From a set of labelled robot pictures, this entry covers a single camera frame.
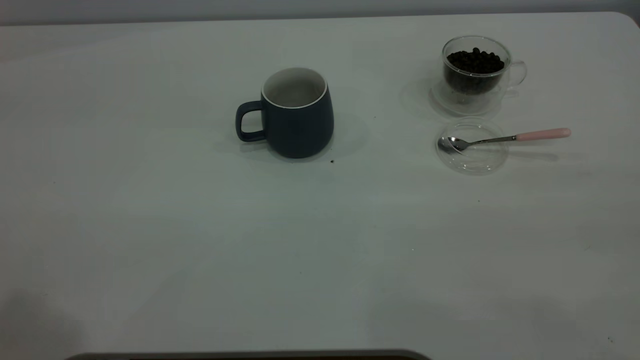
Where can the dark blue ceramic mug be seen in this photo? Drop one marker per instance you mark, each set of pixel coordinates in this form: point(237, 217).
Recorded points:
point(300, 130)

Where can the clear double-wall glass cup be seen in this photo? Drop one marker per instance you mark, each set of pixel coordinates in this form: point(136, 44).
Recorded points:
point(467, 102)

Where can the dark coffee beans pile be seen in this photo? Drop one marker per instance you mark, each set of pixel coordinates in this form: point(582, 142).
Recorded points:
point(475, 62)

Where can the clear round glass lid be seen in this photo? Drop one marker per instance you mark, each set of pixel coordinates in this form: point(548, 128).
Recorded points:
point(475, 162)

